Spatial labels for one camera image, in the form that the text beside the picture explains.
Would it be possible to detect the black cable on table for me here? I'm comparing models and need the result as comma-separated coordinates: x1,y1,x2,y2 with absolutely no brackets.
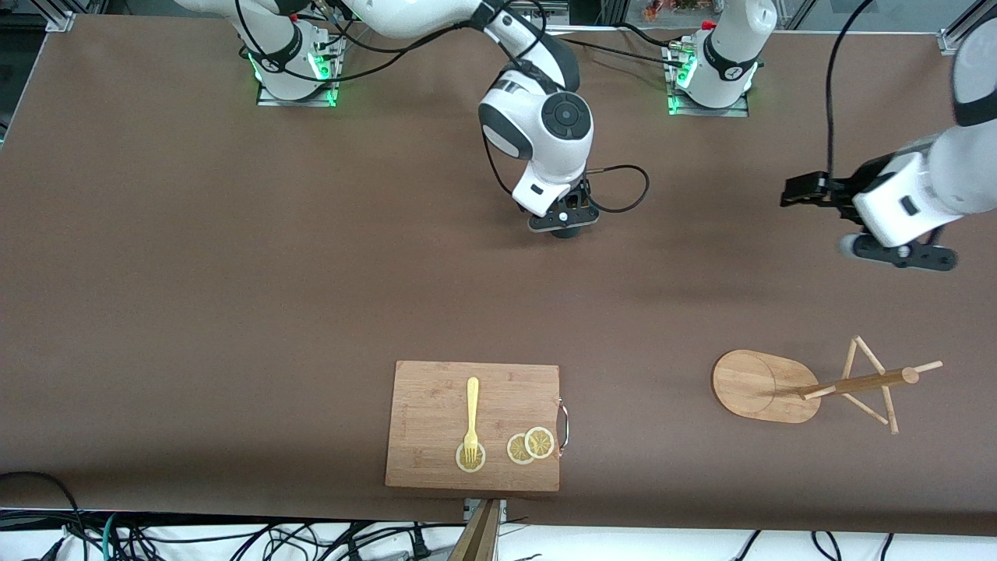
618,22,694,54
580,37,686,71

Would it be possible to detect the small metal bracket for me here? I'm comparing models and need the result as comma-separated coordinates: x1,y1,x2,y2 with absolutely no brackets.
463,499,509,524

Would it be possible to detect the black looped floor cable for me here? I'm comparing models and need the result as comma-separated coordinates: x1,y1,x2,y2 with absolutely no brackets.
0,471,83,561

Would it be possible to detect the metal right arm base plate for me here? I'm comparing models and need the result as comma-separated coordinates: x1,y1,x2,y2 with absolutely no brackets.
257,35,343,108

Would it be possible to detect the wooden strip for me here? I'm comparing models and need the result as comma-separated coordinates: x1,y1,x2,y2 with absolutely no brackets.
448,499,501,561

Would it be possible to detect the colourful toy pile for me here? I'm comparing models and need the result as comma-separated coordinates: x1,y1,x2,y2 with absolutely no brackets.
643,0,704,22

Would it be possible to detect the aluminium frame profile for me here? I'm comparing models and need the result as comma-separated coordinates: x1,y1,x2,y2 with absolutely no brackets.
937,0,978,57

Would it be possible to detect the yellow plastic fork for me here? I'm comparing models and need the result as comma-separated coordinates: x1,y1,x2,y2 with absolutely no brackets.
463,377,481,462

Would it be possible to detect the bamboo cutting board with handle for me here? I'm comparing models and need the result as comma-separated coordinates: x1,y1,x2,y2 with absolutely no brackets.
385,360,569,493

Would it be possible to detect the wooden cup rack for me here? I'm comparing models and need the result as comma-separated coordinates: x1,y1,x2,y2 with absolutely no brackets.
711,335,944,435

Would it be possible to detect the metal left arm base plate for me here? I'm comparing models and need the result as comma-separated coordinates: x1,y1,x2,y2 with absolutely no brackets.
666,43,750,118

